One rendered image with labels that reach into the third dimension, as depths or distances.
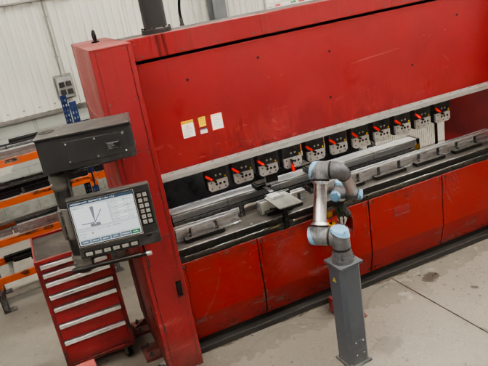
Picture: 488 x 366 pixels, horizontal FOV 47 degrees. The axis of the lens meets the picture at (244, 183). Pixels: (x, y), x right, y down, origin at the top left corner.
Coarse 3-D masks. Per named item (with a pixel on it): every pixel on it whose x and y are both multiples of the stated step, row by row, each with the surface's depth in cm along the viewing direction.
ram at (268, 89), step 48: (432, 0) 430; (480, 0) 441; (240, 48) 373; (288, 48) 387; (336, 48) 402; (384, 48) 418; (432, 48) 435; (480, 48) 454; (144, 96) 356; (192, 96) 369; (240, 96) 382; (288, 96) 397; (336, 96) 412; (384, 96) 429; (432, 96) 448; (192, 144) 378; (240, 144) 392; (288, 144) 407
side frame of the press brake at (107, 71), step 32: (96, 64) 319; (128, 64) 326; (96, 96) 342; (128, 96) 331; (128, 160) 342; (160, 192) 356; (160, 224) 362; (160, 256) 367; (160, 288) 374; (160, 320) 380; (192, 320) 390; (192, 352) 398
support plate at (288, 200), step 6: (282, 192) 417; (264, 198) 413; (270, 198) 410; (282, 198) 407; (288, 198) 405; (294, 198) 403; (276, 204) 399; (282, 204) 397; (288, 204) 395; (294, 204) 395
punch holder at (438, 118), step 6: (444, 102) 454; (432, 108) 455; (438, 108) 453; (444, 108) 456; (432, 114) 457; (438, 114) 455; (444, 114) 457; (432, 120) 459; (438, 120) 456; (444, 120) 459
